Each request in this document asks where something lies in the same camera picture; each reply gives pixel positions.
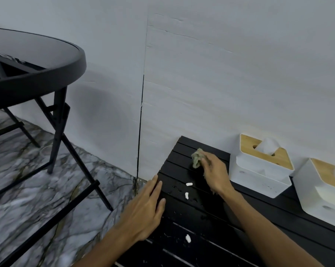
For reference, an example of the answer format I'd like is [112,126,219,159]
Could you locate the round black glass-top table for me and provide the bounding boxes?
[0,26,114,267]

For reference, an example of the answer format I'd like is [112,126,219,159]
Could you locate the grey-green cleaning rag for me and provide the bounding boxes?
[191,148,219,195]

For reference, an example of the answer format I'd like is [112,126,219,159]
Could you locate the person's left hand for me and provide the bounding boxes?
[113,175,167,243]

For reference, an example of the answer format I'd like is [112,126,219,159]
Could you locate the person's right hand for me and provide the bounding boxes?
[200,151,237,197]

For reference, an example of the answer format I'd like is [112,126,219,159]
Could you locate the scattered white paper scraps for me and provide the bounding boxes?
[185,182,193,244]

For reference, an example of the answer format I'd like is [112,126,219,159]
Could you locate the black slatted table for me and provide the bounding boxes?
[111,136,335,267]

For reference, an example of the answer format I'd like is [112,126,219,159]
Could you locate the white tissue box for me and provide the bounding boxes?
[292,158,335,231]
[229,133,295,199]

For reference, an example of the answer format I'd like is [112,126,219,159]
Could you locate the person's right forearm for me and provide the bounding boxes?
[219,189,323,267]

